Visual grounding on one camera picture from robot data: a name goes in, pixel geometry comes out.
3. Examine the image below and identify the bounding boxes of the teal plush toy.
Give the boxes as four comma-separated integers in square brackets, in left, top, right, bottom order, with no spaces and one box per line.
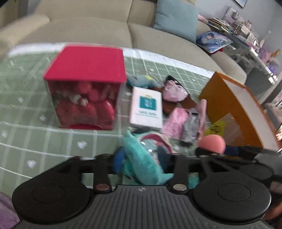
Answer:
[112,130,173,185]

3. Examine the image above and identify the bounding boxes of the white cluttered desk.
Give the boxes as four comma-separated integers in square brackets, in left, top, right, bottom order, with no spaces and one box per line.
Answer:
[208,7,278,85]

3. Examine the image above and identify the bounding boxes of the grey satin cloth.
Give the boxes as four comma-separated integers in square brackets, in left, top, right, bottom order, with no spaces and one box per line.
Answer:
[181,108,200,144]

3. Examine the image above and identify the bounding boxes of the white teal card box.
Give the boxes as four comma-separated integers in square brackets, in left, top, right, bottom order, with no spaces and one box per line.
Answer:
[130,87,163,130]

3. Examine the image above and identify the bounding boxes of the yellow plastic bag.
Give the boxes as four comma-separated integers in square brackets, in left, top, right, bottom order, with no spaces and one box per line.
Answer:
[205,120,226,137]

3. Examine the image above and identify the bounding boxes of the orange white cardboard box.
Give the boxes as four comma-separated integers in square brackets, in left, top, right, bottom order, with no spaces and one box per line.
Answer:
[199,72,281,151]

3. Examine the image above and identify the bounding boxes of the anime print pillow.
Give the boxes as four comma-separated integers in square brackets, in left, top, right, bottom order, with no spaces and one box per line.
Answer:
[196,31,233,53]

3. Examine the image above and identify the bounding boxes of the beige fabric sofa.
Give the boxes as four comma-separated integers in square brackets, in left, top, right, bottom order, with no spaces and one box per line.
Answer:
[1,1,247,83]

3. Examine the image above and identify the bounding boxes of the green grid tablecloth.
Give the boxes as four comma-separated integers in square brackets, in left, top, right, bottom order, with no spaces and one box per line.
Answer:
[1,43,214,197]

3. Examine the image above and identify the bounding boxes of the red lidded clear box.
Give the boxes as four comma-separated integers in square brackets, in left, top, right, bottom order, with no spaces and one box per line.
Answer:
[44,45,127,130]

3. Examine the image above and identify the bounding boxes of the light blue cushion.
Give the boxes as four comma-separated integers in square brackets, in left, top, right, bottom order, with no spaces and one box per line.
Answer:
[153,0,198,43]

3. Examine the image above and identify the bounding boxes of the pink round plush ball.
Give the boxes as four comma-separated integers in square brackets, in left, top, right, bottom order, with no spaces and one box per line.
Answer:
[198,135,226,154]

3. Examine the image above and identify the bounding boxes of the small blue plush toy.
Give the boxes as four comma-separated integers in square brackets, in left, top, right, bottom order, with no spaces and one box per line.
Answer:
[126,73,161,89]

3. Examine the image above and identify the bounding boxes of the pink sequin pouch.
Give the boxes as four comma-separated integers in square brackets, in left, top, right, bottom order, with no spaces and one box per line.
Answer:
[162,80,188,103]

